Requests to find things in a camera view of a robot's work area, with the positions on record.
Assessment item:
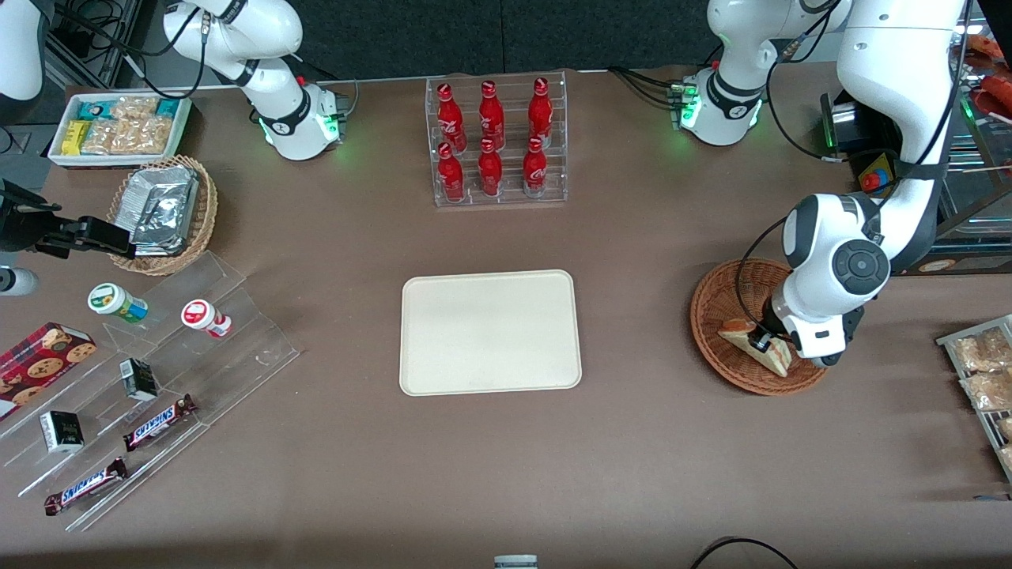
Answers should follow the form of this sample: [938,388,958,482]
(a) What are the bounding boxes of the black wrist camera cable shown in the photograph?
[735,257,791,337]

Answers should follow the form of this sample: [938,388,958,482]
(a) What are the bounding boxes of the light wicker basket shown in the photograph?
[107,156,220,276]

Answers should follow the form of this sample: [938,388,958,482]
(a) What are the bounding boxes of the aluminium foil tray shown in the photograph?
[130,178,198,255]
[126,166,198,194]

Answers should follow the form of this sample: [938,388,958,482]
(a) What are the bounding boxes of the red cola bottle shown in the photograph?
[478,138,504,198]
[478,80,506,149]
[437,142,466,202]
[523,136,549,198]
[528,77,554,147]
[436,82,466,151]

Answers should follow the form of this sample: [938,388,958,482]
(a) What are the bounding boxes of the black looped cable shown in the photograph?
[689,537,799,569]

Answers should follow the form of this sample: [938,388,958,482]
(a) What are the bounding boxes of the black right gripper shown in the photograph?
[0,180,135,258]

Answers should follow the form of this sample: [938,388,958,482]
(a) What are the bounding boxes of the small black carton box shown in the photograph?
[40,410,85,454]
[120,358,160,401]

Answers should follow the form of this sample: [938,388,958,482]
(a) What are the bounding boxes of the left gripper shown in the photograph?
[749,294,864,366]

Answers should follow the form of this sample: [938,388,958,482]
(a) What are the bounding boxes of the clear acrylic stepped shelf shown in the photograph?
[0,251,301,532]

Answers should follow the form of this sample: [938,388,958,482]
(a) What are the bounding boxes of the brown wicker basket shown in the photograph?
[690,258,831,396]

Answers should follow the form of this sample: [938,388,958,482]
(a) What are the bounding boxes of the clear acrylic bottle rack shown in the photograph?
[427,71,568,208]

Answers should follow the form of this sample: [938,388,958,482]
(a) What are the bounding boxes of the cream plastic tray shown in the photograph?
[399,270,583,396]

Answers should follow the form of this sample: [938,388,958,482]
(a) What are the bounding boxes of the Snickers chocolate bar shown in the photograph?
[123,394,198,453]
[43,457,129,517]

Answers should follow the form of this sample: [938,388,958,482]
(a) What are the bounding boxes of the black base cable bundle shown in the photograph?
[609,67,685,107]

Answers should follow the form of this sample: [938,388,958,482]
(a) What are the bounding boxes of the black equipment with cables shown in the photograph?
[43,0,151,88]

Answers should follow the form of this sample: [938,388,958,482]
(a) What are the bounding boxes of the green lid white jar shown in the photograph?
[87,282,149,325]

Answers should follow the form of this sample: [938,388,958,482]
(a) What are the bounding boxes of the red lid white jar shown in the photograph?
[180,299,232,339]

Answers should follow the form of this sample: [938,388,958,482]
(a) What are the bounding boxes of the red chocolate chip cookie box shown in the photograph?
[0,322,97,420]

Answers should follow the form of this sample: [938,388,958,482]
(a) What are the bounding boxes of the white snack tray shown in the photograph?
[47,95,193,168]

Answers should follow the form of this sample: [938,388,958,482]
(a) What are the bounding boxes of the grey wire snack rack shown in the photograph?
[937,315,1012,484]

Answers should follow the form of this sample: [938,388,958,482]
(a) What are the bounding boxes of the black appliance yellow panel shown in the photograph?
[820,91,1012,277]

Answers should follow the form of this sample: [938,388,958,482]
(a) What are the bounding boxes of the triangle sandwich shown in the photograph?
[717,318,793,378]

